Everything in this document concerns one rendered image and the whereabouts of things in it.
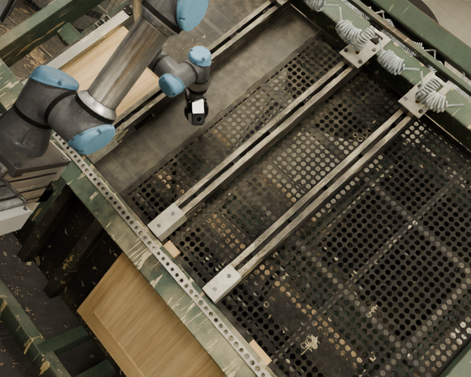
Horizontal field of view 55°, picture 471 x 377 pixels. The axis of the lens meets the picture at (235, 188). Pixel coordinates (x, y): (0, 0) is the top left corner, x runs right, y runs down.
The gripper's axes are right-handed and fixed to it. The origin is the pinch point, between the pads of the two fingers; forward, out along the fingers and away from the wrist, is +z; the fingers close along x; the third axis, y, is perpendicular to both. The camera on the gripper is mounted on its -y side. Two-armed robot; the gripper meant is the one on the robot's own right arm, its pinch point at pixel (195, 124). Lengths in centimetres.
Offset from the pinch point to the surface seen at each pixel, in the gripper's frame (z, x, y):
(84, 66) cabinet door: 6, 43, 37
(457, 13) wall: 209, -378, 324
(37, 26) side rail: 4, 62, 59
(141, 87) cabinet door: 3.8, 19.6, 22.9
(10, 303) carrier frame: 60, 80, -44
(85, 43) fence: 2, 42, 47
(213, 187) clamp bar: 1.5, -3.9, -27.5
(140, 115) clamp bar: 1.1, 20.5, 6.3
